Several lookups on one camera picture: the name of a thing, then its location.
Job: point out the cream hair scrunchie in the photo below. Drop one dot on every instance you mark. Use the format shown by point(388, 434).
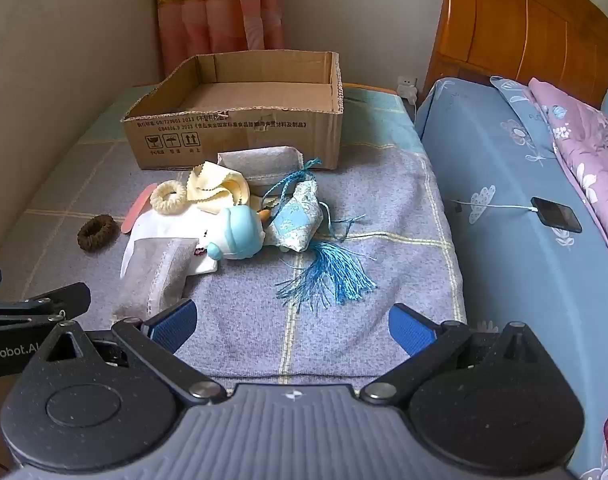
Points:
point(156, 201)

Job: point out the blue floral pillow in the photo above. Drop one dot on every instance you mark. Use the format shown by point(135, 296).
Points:
point(519, 110)

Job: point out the white wall socket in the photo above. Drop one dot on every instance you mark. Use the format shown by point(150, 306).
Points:
point(407, 86)

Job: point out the brown cardboard box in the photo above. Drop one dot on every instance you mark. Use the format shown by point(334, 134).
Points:
point(233, 132)

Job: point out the yellow zigzag-edged cloth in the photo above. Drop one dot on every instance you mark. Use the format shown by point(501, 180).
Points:
point(218, 185)

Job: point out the pink floral pillow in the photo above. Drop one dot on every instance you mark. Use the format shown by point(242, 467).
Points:
point(584, 150)

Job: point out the black smartphone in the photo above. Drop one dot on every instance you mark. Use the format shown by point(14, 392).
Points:
point(556, 214)

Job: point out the large grey fabric pouch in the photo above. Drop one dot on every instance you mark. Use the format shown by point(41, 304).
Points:
point(259, 165)

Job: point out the wooden bed headboard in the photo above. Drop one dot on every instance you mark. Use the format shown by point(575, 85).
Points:
point(509, 20)

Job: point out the pink nail file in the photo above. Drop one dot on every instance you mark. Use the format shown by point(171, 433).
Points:
point(133, 212)

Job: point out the blue floral bed sheet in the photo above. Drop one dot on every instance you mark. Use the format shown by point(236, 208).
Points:
point(484, 160)

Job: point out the grey checked blanket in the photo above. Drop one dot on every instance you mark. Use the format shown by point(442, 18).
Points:
point(374, 260)

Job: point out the blue snowman plush toy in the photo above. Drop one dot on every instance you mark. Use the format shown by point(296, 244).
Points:
point(238, 230)

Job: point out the pink patterned curtain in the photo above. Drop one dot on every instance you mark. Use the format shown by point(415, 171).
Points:
point(203, 20)

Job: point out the brown hair scrunchie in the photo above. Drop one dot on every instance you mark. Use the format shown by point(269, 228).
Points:
point(86, 240)

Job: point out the white cloth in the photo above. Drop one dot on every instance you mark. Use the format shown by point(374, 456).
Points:
point(153, 225)

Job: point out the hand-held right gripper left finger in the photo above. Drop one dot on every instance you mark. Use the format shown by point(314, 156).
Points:
point(176, 319)

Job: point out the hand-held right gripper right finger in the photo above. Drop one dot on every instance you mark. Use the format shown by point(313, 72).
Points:
point(409, 327)

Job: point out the blue tasselled fabric sachet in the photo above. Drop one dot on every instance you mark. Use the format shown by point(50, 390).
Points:
point(296, 220)

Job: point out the small grey fabric pouch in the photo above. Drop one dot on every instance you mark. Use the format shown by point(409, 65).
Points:
point(153, 275)

